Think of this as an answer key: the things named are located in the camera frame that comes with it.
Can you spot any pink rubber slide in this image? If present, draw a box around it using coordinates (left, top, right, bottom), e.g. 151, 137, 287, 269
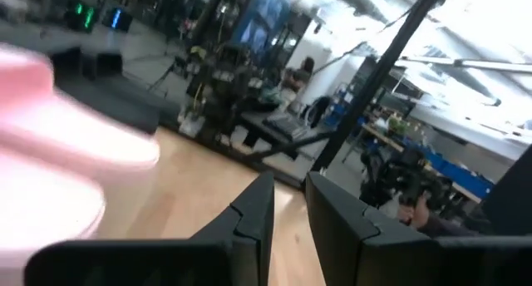
0, 43, 162, 286

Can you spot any black computer keyboard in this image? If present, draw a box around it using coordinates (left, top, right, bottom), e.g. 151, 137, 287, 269
263, 112, 309, 142

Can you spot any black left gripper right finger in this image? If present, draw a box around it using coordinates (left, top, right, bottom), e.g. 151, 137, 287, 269
305, 171, 532, 286

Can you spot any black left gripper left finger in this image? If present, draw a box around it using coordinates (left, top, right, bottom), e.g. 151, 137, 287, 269
24, 172, 276, 286

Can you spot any person's forearm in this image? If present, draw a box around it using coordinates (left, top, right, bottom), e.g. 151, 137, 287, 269
415, 214, 480, 239

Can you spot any black aluminium rig frame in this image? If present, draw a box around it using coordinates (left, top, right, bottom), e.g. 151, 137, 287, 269
157, 0, 448, 191

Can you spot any person's hand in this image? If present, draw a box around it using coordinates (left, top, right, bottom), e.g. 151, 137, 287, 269
397, 194, 431, 229

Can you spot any person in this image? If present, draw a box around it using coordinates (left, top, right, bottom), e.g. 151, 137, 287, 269
282, 56, 316, 113

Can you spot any computer tower with green lights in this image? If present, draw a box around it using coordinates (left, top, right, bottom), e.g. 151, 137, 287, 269
65, 0, 100, 32

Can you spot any computer tower with blue lights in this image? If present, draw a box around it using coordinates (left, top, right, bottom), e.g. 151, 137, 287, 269
101, 7, 135, 32

